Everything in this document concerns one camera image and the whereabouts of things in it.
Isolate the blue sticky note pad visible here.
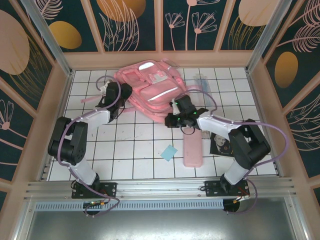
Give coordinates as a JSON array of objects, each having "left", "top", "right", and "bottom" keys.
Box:
[{"left": 160, "top": 144, "right": 179, "bottom": 162}]

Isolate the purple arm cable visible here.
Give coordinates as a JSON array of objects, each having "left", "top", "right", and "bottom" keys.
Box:
[
  {"left": 189, "top": 88, "right": 291, "bottom": 216},
  {"left": 51, "top": 74, "right": 123, "bottom": 218}
]

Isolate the slotted grey cable duct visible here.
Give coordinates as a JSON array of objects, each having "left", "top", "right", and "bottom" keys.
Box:
[{"left": 34, "top": 199, "right": 225, "bottom": 211}]

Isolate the pink student backpack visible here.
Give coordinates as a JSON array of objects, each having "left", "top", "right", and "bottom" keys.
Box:
[{"left": 80, "top": 57, "right": 201, "bottom": 124}]

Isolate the grey metal sheet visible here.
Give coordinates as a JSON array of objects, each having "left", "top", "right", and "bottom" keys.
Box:
[{"left": 13, "top": 197, "right": 310, "bottom": 240}]

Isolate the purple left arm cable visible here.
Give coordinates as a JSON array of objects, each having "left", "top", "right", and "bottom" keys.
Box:
[{"left": 51, "top": 74, "right": 123, "bottom": 218}]

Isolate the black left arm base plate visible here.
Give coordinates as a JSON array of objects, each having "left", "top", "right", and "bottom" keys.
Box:
[{"left": 71, "top": 181, "right": 118, "bottom": 200}]

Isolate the aluminium frame post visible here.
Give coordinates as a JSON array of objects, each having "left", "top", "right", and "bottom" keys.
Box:
[
  {"left": 246, "top": 0, "right": 294, "bottom": 74},
  {"left": 20, "top": 0, "right": 76, "bottom": 77}
]

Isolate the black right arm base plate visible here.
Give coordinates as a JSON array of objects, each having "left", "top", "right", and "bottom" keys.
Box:
[{"left": 204, "top": 180, "right": 250, "bottom": 198}]

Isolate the book with portrait cover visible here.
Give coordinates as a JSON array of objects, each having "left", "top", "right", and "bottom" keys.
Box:
[{"left": 201, "top": 130, "right": 237, "bottom": 158}]

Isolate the pink pencil case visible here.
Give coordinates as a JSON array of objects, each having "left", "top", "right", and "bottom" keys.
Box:
[{"left": 181, "top": 130, "right": 204, "bottom": 169}]

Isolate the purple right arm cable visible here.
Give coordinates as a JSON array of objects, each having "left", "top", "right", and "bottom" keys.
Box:
[{"left": 189, "top": 88, "right": 291, "bottom": 216}]

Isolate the aluminium mounting rail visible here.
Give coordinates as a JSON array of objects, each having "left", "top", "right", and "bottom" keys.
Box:
[{"left": 23, "top": 176, "right": 299, "bottom": 201}]

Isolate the clear plastic stationery packet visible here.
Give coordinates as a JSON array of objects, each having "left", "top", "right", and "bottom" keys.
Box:
[{"left": 193, "top": 73, "right": 213, "bottom": 106}]

